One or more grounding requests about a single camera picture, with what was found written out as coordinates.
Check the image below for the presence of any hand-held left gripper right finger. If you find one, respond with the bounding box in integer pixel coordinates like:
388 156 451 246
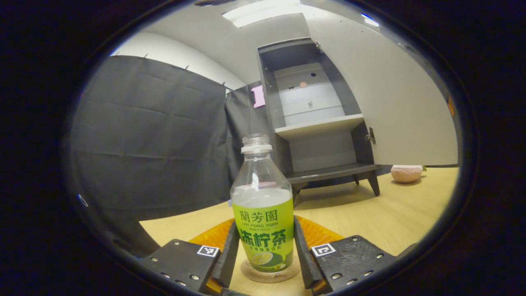
293 215 397 294

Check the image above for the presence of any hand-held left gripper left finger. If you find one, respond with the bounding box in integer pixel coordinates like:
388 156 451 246
140 218 241 294

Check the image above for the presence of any round brown coaster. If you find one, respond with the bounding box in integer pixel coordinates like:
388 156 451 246
240 259 300 283

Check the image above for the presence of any green label plastic bottle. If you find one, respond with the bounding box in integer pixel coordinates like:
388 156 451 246
230 134 295 274

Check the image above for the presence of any beige cabinet door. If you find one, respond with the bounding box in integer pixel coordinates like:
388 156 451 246
302 4 459 166

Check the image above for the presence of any dark grey cabinet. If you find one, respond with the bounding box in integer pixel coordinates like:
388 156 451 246
257 38 381 197

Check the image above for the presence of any pink round ornament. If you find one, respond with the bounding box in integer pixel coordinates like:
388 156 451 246
390 165 424 184

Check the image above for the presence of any black backdrop cloth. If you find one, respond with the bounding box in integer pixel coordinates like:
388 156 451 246
70 55 272 257

